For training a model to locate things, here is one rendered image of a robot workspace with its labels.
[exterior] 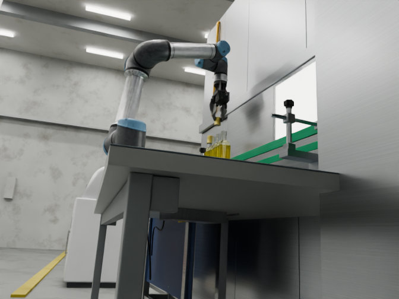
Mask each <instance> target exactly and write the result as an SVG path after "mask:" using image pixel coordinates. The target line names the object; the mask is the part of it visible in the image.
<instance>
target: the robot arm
mask: <svg viewBox="0 0 399 299"><path fill-rule="evenodd" d="M229 52H230V45H229V44H228V42H226V41H225V40H221V41H219V42H218V43H216V44H212V43H174V42H169V41H168V40H149V41H146V42H142V43H140V44H139V45H138V46H137V47H136V48H135V50H134V51H133V52H132V53H131V55H130V56H129V57H128V58H127V59H126V61H125V64H124V71H125V73H124V76H125V78H126V81H125V86H124V89H123V93H122V97H121V102H120V105H119V108H118V113H117V116H116V120H115V123H113V124H111V126H110V129H109V133H108V136H107V138H106V139H105V140H104V143H103V150H104V152H105V154H106V155H107V154H108V151H109V147H110V144H120V145H129V146H134V147H143V148H145V137H146V124H145V123H144V122H143V121H140V120H137V119H136V118H137V113H138V108H139V105H140V100H141V96H142V93H143V88H144V84H145V83H147V82H148V80H149V77H150V72H151V70H152V69H153V68H154V67H155V65H156V64H158V63H160V62H167V61H169V60H170V59H195V66H197V67H199V68H201V69H205V70H208V71H211V72H213V73H214V87H215V88H216V89H215V91H214V94H213V96H212V98H211V99H210V104H209V106H210V112H211V115H212V118H213V120H214V121H215V119H216V117H215V114H216V110H217V107H218V106H219V105H220V106H221V105H222V107H221V108H220V113H221V114H220V116H221V122H222V121H223V120H224V117H225V115H226V113H227V103H228V102H229V100H230V92H227V90H226V87H227V81H228V79H227V67H228V61H227V58H226V57H225V56H226V55H227V54H228V53H229Z"/></svg>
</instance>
